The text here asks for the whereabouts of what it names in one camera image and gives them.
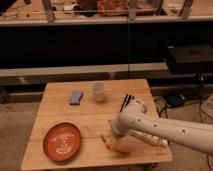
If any black striped block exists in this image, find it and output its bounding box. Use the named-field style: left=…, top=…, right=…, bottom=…
left=120, top=94, right=134, bottom=110

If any orange ceramic bowl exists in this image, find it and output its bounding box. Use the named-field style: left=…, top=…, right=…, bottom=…
left=43, top=122, right=81, bottom=162

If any white tube with label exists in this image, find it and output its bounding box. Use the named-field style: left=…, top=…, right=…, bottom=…
left=130, top=130, right=168, bottom=146

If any black cable on floor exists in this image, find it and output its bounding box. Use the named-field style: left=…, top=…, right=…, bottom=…
left=156, top=96, right=171, bottom=123

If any blue sponge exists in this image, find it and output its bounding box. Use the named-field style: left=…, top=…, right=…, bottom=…
left=69, top=90, right=83, bottom=105

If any orange pepper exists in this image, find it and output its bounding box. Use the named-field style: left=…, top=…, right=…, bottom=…
left=101, top=136, right=130, bottom=155

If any translucent plastic cup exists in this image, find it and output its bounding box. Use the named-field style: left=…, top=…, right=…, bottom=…
left=91, top=81, right=106, bottom=102

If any wooden table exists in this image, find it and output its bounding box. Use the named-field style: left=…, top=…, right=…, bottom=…
left=21, top=79, right=172, bottom=171

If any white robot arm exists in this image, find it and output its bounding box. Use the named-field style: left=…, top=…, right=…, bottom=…
left=111, top=99, right=213, bottom=155

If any long wooden shelf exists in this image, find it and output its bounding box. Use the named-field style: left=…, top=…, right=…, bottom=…
left=0, top=62, right=168, bottom=86

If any black box on shelf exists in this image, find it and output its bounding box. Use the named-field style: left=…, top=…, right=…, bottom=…
left=165, top=44, right=213, bottom=75

